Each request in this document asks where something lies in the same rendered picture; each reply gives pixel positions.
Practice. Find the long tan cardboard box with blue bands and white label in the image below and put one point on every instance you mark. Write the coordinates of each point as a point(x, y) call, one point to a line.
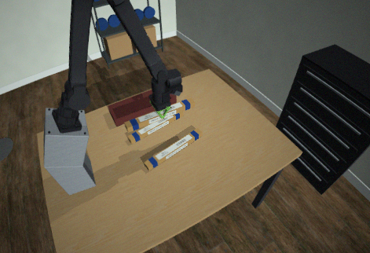
point(152, 117)

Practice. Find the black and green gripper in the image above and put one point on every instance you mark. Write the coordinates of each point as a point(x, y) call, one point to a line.
point(157, 103)

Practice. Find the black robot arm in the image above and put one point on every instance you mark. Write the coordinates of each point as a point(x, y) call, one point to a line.
point(78, 98)

